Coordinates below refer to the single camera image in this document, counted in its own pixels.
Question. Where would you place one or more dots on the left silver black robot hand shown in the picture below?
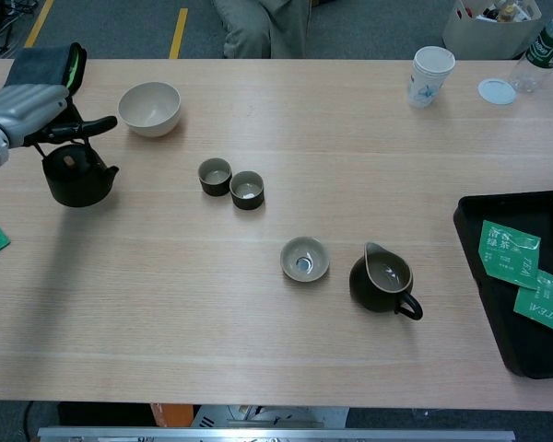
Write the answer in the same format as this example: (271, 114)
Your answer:
(23, 108)

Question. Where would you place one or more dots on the black cast iron teapot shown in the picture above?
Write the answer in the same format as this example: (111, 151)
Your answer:
(78, 189)

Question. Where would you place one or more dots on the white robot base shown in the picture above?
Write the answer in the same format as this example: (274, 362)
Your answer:
(304, 416)

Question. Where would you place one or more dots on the dark tea cup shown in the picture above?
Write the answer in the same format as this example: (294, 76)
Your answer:
(214, 185)
(246, 201)

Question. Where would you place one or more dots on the grey cloth with green trim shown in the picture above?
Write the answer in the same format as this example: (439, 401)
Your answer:
(41, 64)

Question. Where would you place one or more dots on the cream ceramic bowl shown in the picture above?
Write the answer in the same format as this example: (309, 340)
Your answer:
(149, 110)

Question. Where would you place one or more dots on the person in khaki trousers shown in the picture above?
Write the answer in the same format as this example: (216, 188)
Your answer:
(258, 27)

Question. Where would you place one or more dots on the wide grey tea bowl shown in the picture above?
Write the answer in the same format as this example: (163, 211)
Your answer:
(294, 258)

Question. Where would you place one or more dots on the orange object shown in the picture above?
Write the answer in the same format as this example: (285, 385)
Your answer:
(166, 414)

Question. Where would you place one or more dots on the white paper cup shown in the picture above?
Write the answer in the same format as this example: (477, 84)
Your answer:
(426, 83)

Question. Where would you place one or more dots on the white bag with items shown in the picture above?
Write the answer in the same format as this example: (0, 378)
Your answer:
(479, 37)

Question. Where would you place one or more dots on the white round lid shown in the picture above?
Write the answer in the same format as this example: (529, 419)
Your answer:
(497, 91)

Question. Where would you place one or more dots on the clear bottle with green label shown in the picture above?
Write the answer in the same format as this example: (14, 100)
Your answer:
(546, 46)

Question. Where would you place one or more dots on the black plastic tray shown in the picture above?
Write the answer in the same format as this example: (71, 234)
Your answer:
(534, 340)

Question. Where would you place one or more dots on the aluminium profile rail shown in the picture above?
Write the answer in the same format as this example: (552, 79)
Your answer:
(258, 435)

